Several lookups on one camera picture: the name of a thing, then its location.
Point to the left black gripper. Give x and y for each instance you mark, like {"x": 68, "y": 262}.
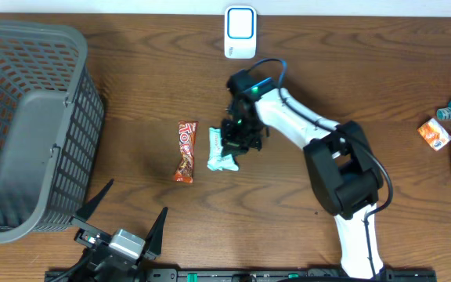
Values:
{"x": 84, "y": 213}

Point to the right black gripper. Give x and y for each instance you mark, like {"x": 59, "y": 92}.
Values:
{"x": 231, "y": 145}

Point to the light blue snack pouch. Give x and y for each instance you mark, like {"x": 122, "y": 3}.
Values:
{"x": 217, "y": 162}

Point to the red Top candy bar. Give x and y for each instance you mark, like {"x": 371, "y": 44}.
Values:
{"x": 187, "y": 139}

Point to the orange small carton box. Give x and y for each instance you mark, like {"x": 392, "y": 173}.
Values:
{"x": 434, "y": 134}

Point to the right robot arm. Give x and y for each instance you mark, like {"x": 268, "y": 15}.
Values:
{"x": 344, "y": 175}

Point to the white barcode scanner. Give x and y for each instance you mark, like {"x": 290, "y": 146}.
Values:
{"x": 240, "y": 32}

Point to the grey plastic shopping basket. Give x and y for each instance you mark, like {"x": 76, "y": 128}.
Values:
{"x": 51, "y": 119}

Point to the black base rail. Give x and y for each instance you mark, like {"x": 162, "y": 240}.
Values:
{"x": 174, "y": 275}

